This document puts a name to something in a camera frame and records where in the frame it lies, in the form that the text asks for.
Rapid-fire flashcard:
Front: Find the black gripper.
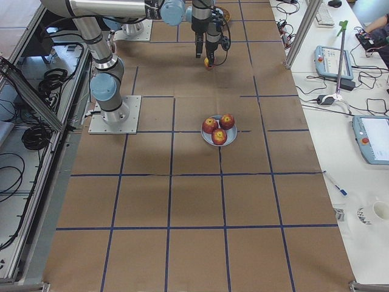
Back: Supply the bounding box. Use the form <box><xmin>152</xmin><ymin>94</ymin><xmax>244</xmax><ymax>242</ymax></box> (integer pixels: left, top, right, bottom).
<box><xmin>205</xmin><ymin>23</ymin><xmax>230</xmax><ymax>68</ymax></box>
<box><xmin>195</xmin><ymin>31</ymin><xmax>204</xmax><ymax>58</ymax></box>

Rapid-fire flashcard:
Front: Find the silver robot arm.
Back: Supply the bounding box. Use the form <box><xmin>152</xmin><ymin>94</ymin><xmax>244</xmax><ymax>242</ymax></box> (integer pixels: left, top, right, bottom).
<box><xmin>42</xmin><ymin>1</ymin><xmax>213</xmax><ymax>123</ymax></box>
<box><xmin>104</xmin><ymin>1</ymin><xmax>231</xmax><ymax>69</ymax></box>

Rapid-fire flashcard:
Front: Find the round wicker basket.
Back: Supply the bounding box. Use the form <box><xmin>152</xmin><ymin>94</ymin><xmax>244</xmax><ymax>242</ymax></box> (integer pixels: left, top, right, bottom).
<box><xmin>219</xmin><ymin>7</ymin><xmax>230</xmax><ymax>22</ymax></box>

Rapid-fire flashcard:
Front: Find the red apple on plate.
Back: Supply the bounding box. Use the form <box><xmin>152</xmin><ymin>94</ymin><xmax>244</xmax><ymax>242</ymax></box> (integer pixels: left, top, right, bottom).
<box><xmin>219</xmin><ymin>114</ymin><xmax>235</xmax><ymax>131</ymax></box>
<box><xmin>211</xmin><ymin>128</ymin><xmax>228</xmax><ymax>146</ymax></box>
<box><xmin>202</xmin><ymin>117</ymin><xmax>218</xmax><ymax>134</ymax></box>

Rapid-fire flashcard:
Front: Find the light blue plate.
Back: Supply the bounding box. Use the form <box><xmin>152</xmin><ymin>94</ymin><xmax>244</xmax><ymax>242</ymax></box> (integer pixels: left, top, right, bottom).
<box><xmin>201</xmin><ymin>114</ymin><xmax>238</xmax><ymax>146</ymax></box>

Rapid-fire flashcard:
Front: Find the far teach pendant tablet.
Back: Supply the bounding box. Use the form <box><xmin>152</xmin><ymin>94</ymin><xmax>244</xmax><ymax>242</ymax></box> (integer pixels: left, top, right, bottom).
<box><xmin>314</xmin><ymin>46</ymin><xmax>354</xmax><ymax>80</ymax></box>

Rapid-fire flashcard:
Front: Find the teach pendant tablet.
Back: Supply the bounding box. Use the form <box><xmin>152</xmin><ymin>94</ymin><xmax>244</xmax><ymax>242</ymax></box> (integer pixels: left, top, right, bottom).
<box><xmin>352</xmin><ymin>116</ymin><xmax>388</xmax><ymax>165</ymax></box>
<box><xmin>314</xmin><ymin>46</ymin><xmax>354</xmax><ymax>80</ymax></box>

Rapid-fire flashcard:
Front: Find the white computer keyboard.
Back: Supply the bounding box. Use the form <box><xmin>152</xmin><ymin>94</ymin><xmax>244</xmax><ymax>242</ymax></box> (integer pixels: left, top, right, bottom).
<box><xmin>315</xmin><ymin>6</ymin><xmax>335</xmax><ymax>28</ymax></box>

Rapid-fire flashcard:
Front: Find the black computer mouse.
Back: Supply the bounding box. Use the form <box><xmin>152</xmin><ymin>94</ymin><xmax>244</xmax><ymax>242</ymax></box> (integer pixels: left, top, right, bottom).
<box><xmin>327</xmin><ymin>0</ymin><xmax>342</xmax><ymax>8</ymax></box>

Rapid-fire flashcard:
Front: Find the green-tipped reacher grabber stick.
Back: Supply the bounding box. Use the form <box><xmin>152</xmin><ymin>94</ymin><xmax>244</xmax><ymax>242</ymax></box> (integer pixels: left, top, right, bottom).
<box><xmin>320</xmin><ymin>20</ymin><xmax>348</xmax><ymax>105</ymax></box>

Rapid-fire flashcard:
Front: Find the near teach pendant tablet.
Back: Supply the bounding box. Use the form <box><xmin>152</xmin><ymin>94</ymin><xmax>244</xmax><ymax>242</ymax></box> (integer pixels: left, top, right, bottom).
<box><xmin>352</xmin><ymin>116</ymin><xmax>388</xmax><ymax>165</ymax></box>

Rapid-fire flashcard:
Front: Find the blue white pen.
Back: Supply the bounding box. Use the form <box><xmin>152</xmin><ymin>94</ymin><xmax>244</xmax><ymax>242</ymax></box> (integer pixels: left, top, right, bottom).
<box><xmin>323</xmin><ymin>170</ymin><xmax>348</xmax><ymax>196</ymax></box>

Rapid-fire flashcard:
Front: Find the white tape roll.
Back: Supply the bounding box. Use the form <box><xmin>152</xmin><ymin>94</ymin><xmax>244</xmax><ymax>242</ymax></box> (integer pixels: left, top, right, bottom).
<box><xmin>356</xmin><ymin>201</ymin><xmax>388</xmax><ymax>225</ymax></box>

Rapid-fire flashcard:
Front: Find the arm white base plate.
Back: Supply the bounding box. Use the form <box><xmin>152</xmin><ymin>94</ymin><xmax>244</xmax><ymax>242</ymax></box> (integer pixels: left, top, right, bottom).
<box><xmin>88</xmin><ymin>96</ymin><xmax>142</xmax><ymax>134</ymax></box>
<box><xmin>113</xmin><ymin>19</ymin><xmax>153</xmax><ymax>42</ymax></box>

